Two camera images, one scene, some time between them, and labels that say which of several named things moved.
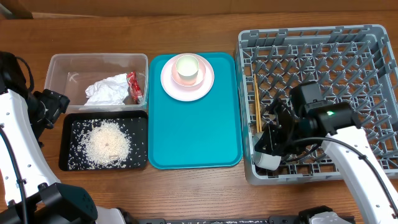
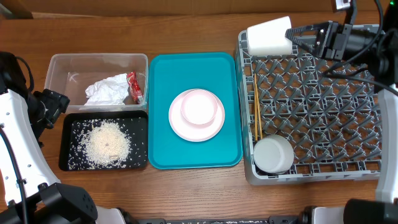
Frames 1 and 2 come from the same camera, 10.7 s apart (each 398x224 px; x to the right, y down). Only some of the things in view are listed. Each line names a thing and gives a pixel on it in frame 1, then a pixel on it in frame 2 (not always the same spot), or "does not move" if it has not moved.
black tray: [104, 140] does not move
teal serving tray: [206, 133] does not move
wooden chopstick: [257, 114] does not move
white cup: [187, 67] → [269, 38]
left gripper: [57, 103] does not move
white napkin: [111, 91] does not move
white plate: [186, 93] → [196, 115]
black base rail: [259, 219] does not move
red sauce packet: [135, 88] does not move
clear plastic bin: [99, 83] does not move
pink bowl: [189, 81] → [199, 107]
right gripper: [270, 140] → [331, 39]
